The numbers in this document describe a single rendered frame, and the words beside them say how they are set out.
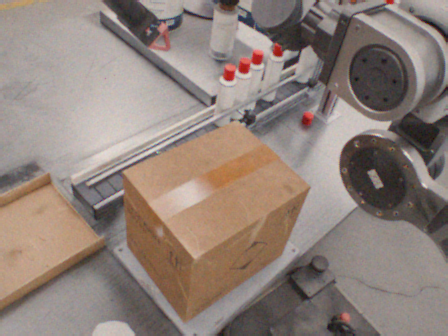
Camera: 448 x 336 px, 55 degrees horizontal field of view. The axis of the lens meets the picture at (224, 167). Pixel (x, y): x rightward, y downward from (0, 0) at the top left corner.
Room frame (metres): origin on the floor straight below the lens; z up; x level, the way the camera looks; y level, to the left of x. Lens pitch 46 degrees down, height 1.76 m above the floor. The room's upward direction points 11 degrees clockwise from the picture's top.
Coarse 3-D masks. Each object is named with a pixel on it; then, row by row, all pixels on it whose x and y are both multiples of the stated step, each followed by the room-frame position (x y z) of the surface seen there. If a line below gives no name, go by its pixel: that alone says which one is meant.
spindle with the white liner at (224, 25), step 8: (224, 0) 1.38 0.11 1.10; (232, 0) 1.37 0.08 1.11; (216, 8) 1.39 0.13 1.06; (224, 8) 1.38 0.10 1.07; (232, 8) 1.39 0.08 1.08; (216, 16) 1.38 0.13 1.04; (224, 16) 1.37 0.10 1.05; (232, 16) 1.38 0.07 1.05; (216, 24) 1.38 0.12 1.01; (224, 24) 1.37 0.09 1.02; (232, 24) 1.38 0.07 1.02; (216, 32) 1.37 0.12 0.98; (224, 32) 1.37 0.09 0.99; (232, 32) 1.38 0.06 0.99; (216, 40) 1.37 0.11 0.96; (224, 40) 1.37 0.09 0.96; (232, 40) 1.39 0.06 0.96; (216, 48) 1.37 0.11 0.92; (224, 48) 1.37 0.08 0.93; (232, 48) 1.40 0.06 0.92; (216, 56) 1.37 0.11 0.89; (224, 56) 1.37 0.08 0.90
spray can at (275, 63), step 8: (272, 56) 1.19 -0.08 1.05; (280, 56) 1.19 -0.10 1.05; (272, 64) 1.18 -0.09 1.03; (280, 64) 1.18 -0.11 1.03; (272, 72) 1.17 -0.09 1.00; (280, 72) 1.19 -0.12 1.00; (264, 80) 1.19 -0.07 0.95; (272, 80) 1.17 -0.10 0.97; (264, 88) 1.18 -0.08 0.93; (272, 96) 1.18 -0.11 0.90
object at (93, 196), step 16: (288, 96) 1.23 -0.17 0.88; (256, 112) 1.11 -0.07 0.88; (208, 128) 0.99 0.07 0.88; (176, 144) 0.89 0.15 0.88; (128, 160) 0.80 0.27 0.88; (144, 160) 0.81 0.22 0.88; (96, 176) 0.72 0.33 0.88; (80, 192) 0.66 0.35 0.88; (96, 192) 0.67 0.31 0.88; (112, 192) 0.68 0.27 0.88
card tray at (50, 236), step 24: (24, 192) 0.65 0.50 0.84; (48, 192) 0.67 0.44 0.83; (0, 216) 0.57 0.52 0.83; (24, 216) 0.59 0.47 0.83; (48, 216) 0.60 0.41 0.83; (72, 216) 0.61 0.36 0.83; (0, 240) 0.51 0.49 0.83; (24, 240) 0.52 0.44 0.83; (48, 240) 0.53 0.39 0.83; (72, 240) 0.54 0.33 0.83; (96, 240) 0.54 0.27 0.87; (0, 264) 0.45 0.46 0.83; (24, 264) 0.46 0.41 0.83; (48, 264) 0.47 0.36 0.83; (72, 264) 0.48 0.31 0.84; (0, 288) 0.39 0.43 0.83; (24, 288) 0.39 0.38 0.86
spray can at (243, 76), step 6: (240, 60) 1.07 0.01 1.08; (246, 60) 1.08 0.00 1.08; (240, 66) 1.06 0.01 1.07; (246, 66) 1.06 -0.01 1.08; (240, 72) 1.06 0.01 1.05; (246, 72) 1.06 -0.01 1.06; (240, 78) 1.05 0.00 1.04; (246, 78) 1.05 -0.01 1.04; (240, 84) 1.05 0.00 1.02; (246, 84) 1.05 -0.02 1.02; (240, 90) 1.05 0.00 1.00; (246, 90) 1.06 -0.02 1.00; (234, 96) 1.05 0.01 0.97; (240, 96) 1.05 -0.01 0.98; (246, 96) 1.06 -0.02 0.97; (234, 102) 1.05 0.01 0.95; (240, 102) 1.05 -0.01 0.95; (234, 114) 1.05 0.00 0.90; (240, 114) 1.05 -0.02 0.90
